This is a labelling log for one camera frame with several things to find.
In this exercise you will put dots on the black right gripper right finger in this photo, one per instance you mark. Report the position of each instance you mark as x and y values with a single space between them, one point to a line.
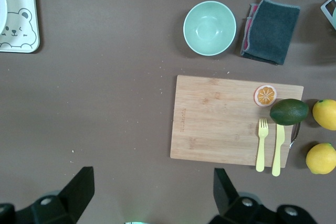
225 195

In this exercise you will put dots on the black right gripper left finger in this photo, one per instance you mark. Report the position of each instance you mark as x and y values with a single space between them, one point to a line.
78 190

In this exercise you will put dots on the white round plate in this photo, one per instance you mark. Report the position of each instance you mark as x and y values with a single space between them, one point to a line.
2 9

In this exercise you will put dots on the yellow plastic fork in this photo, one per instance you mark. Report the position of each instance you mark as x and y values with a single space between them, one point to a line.
261 149

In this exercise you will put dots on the yellow plastic knife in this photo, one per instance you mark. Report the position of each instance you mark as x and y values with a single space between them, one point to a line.
277 152

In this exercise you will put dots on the wooden cutting board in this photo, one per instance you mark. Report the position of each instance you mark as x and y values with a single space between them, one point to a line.
215 121

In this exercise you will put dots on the yellow lemon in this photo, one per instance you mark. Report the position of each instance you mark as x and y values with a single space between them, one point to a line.
325 114
321 159

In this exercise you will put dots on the dark green avocado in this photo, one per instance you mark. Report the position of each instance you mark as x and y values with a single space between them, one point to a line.
288 111

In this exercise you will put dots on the orange slice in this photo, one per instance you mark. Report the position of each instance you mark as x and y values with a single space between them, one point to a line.
265 96

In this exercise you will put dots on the light green bowl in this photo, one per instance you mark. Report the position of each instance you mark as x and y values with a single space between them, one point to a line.
209 28

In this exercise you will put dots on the grey folded cloth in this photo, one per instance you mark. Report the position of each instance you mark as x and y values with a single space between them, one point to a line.
273 32

